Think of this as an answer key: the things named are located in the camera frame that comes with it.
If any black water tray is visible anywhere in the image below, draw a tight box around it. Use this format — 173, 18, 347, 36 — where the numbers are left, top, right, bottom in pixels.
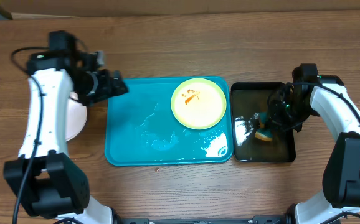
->
230, 82, 296, 163

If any white plate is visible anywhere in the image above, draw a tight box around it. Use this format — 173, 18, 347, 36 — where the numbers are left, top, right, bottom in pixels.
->
65, 92, 87, 141

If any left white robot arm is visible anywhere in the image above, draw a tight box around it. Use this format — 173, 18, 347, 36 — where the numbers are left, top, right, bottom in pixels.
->
3, 47, 128, 223

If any yellow-green plate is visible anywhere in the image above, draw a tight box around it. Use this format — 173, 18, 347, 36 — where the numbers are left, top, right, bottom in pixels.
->
171, 78, 227, 130

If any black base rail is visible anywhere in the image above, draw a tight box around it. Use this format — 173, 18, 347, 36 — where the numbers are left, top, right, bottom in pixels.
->
114, 214, 293, 224

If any teal plastic tray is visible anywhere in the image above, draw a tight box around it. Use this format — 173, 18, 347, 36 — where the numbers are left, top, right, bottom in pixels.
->
105, 77, 234, 166

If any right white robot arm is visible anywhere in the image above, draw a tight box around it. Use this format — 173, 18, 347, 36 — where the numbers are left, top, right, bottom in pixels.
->
263, 75, 360, 223

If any green yellow sponge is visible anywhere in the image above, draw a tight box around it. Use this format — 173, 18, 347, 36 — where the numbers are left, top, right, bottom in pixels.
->
254, 112, 273, 142

